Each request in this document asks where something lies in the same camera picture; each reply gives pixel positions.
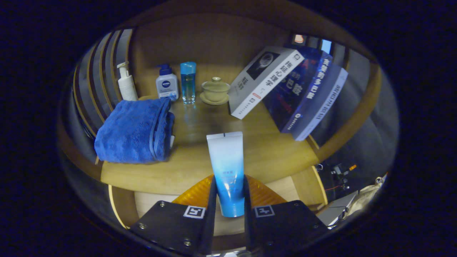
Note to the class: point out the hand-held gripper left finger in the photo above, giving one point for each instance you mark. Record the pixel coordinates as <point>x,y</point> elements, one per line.
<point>209,221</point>

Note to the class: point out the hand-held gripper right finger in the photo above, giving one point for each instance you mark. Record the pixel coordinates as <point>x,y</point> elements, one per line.
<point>249,225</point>

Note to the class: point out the blue white tube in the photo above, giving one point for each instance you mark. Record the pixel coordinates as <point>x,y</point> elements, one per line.
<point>225,157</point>

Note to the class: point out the wooden countertop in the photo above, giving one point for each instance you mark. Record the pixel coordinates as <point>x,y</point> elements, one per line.
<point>271,150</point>

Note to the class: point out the wooden cabinet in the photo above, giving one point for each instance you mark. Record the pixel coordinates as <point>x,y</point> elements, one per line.
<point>214,39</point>

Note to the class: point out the white flat box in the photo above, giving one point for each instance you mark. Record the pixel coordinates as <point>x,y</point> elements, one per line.
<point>335,210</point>

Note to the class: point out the black device orange tip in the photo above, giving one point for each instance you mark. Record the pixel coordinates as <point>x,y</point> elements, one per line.
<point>339,173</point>

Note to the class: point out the blue folded towel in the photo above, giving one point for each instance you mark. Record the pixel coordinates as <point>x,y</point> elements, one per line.
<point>128,132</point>

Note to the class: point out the beige bag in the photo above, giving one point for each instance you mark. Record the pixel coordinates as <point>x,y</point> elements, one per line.
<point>367,194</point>

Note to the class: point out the beige lidded teacup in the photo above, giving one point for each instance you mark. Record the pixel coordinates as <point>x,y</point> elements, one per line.
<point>215,91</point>

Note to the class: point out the clear blue bottle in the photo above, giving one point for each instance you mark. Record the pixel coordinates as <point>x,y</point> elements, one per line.
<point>188,84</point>

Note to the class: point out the dark blue book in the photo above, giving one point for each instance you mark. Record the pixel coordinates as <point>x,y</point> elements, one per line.
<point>303,96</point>

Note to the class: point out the white bottle blue cap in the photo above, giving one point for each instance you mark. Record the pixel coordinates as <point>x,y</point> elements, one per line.
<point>166,85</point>

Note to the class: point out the light purple book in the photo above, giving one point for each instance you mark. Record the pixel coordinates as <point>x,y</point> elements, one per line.
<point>325,103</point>

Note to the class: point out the white book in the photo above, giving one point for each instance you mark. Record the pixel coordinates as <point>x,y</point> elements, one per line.
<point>260,82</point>

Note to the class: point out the white pump bottle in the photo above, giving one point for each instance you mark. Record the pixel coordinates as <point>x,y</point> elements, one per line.
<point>126,87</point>

